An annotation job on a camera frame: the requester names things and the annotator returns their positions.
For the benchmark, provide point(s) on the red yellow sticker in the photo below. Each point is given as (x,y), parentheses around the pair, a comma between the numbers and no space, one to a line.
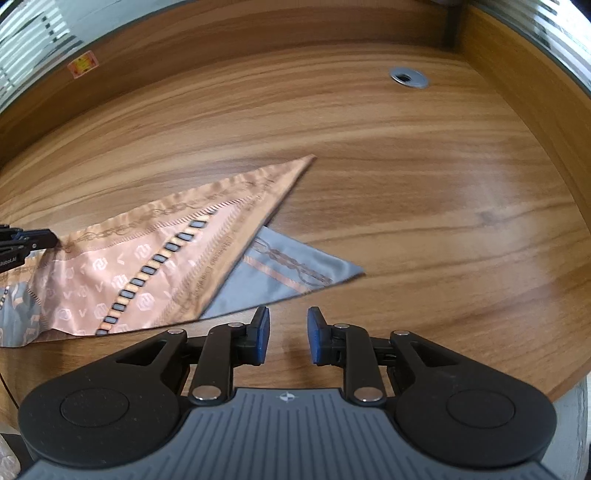
(83,64)

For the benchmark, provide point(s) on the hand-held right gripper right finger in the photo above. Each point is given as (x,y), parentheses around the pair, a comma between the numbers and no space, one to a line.
(316,337)

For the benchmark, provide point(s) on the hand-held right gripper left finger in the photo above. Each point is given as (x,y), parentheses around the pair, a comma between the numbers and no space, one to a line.
(263,334)

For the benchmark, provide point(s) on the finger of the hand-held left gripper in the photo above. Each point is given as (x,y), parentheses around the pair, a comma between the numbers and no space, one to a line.
(9,228)
(41,239)

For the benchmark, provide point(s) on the pink grey patterned silk scarf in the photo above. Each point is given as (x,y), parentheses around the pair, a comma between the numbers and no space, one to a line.
(138,258)

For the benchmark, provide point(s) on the pale crumpled plastic bag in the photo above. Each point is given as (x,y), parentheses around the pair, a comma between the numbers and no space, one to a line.
(7,457)

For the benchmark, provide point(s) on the light patterned cloth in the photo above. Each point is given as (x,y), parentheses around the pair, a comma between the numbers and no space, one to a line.
(575,429)

